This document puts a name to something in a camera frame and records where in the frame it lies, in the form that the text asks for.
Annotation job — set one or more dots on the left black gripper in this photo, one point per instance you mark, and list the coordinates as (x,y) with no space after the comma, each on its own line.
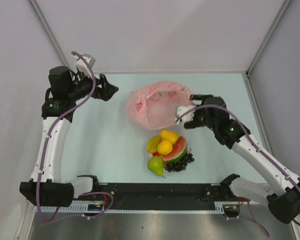
(106,90)

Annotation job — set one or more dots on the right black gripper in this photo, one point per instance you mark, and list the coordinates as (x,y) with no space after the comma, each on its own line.
(195,123)

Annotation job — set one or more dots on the pink plastic bag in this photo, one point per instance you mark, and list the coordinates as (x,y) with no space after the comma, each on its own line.
(153,106)

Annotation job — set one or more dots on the yellow fake mango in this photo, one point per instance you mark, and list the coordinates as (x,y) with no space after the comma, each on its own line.
(169,136)

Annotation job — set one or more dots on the fake watermelon slice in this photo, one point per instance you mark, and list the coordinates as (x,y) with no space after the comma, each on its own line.
(179,150)

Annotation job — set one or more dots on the yellow fake pear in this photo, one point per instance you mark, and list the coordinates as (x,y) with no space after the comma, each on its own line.
(164,147)

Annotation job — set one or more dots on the yellow fake starfruit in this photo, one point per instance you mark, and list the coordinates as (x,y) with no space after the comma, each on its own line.
(153,143)

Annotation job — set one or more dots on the black fake grapes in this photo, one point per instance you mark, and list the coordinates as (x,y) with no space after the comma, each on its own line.
(180,165)

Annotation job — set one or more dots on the red orange fake mango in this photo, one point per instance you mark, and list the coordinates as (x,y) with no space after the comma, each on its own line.
(158,155)

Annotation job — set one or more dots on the small green fake fruit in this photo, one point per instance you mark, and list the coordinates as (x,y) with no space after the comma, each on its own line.
(156,165)

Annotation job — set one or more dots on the white paper plate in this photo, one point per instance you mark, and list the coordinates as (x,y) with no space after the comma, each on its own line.
(176,161)

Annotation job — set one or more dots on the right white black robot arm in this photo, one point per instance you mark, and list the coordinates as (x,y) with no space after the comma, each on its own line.
(230,132)

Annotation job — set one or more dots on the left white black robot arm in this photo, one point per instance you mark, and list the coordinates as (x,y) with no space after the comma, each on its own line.
(57,113)

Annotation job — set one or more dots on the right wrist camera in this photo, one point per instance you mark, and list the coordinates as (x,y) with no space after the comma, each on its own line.
(184,114)

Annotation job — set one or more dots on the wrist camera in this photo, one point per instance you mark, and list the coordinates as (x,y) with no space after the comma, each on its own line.
(184,114)
(84,64)

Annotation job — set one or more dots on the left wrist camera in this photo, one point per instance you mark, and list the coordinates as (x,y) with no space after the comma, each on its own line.
(84,64)

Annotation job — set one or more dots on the right aluminium frame post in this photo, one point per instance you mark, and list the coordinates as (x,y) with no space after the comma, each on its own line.
(269,35)

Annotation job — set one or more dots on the aluminium frame post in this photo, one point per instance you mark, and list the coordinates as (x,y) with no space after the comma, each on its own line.
(50,36)
(269,35)

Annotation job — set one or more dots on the aluminium front rail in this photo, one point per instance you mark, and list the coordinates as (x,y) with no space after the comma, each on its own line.
(62,194)

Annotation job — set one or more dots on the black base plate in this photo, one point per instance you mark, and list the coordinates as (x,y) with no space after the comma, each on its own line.
(167,196)

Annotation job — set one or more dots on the left aluminium frame post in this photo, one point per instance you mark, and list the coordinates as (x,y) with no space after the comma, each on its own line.
(50,36)

